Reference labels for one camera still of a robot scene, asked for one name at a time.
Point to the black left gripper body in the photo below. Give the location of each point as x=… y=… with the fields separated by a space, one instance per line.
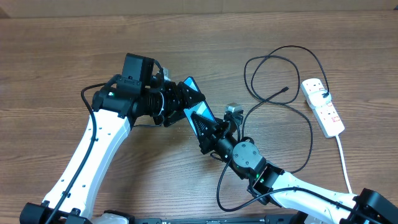
x=171 y=106

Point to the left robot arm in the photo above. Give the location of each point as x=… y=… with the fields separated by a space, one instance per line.
x=141 y=89

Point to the white USB charger plug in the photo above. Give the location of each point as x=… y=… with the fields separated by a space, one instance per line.
x=318 y=98

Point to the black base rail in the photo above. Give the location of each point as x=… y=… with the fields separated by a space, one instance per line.
x=108 y=218

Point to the white power strip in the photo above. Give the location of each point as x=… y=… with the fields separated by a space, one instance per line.
x=326 y=115

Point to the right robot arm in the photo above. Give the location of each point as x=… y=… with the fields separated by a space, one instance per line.
x=271 y=184

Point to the blue Galaxy smartphone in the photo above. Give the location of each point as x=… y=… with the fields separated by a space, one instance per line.
x=202 y=108

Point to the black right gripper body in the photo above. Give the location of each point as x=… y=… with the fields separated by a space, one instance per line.
x=222 y=145

